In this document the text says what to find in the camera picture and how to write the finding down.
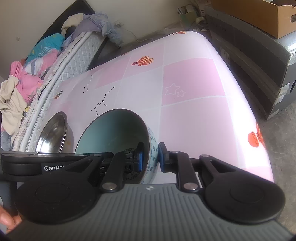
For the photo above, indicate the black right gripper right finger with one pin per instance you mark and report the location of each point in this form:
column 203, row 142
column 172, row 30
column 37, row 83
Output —
column 193, row 174

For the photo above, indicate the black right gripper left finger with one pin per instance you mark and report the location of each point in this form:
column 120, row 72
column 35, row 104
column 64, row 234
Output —
column 112, row 167

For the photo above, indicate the teal ceramic patterned bowl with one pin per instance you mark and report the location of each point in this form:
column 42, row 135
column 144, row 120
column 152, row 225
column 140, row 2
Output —
column 118, row 130

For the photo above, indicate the small stainless steel bowl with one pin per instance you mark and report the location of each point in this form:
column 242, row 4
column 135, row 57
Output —
column 56, row 136

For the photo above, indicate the person's left hand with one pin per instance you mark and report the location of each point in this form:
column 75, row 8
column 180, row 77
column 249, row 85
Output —
column 10, row 222

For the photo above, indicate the beige cloth garment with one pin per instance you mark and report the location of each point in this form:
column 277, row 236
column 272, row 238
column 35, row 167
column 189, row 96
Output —
column 12, row 106

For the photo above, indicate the pink floral blanket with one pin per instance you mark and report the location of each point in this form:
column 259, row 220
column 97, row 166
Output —
column 29, row 76

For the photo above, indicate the pink patterned tablecloth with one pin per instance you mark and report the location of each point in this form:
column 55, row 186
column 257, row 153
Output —
column 179, row 86

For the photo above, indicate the white quilted mattress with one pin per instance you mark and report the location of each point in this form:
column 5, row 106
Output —
column 71, row 63

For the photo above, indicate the blue cartoon pillow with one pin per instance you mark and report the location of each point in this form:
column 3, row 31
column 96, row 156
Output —
column 43, row 47

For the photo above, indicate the large black grey carton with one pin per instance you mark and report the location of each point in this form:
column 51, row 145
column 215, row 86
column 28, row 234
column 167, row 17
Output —
column 263, row 65

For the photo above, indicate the lavender grey bedsheet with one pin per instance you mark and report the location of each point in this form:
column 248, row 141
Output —
column 98, row 22

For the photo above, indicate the tape roll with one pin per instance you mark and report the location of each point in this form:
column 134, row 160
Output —
column 201, row 22

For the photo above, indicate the green paper bag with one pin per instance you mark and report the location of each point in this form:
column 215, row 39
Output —
column 187, row 14

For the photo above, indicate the brown cardboard box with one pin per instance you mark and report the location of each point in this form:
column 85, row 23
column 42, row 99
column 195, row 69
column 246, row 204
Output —
column 276, row 18

